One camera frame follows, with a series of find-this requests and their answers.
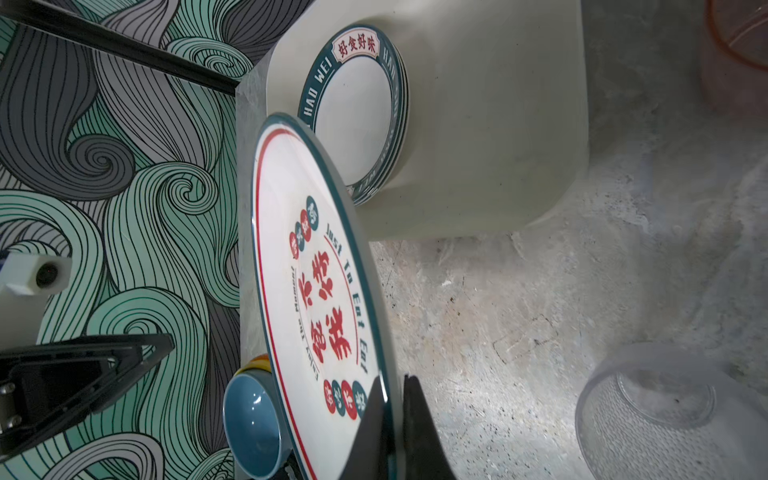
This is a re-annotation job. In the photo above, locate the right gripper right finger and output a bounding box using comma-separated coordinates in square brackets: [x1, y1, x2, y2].
[403, 375, 456, 480]

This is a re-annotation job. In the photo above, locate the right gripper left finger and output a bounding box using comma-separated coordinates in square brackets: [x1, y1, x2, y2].
[339, 377, 389, 480]

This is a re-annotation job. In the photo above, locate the green rim lettered plate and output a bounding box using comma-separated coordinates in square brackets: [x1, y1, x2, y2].
[297, 23, 410, 206]

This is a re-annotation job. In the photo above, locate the clear plastic cup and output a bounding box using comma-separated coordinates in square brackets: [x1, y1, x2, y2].
[575, 343, 767, 479]

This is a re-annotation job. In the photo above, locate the blue bowl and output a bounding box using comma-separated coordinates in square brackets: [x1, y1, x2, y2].
[223, 369, 293, 479]

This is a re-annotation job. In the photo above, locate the white plastic bin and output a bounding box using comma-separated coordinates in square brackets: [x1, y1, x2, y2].
[266, 1, 589, 241]

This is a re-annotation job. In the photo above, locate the pink plastic cup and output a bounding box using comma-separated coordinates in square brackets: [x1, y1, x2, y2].
[700, 0, 767, 118]

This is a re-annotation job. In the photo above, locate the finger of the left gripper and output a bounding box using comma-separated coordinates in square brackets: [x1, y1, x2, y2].
[1, 333, 175, 459]

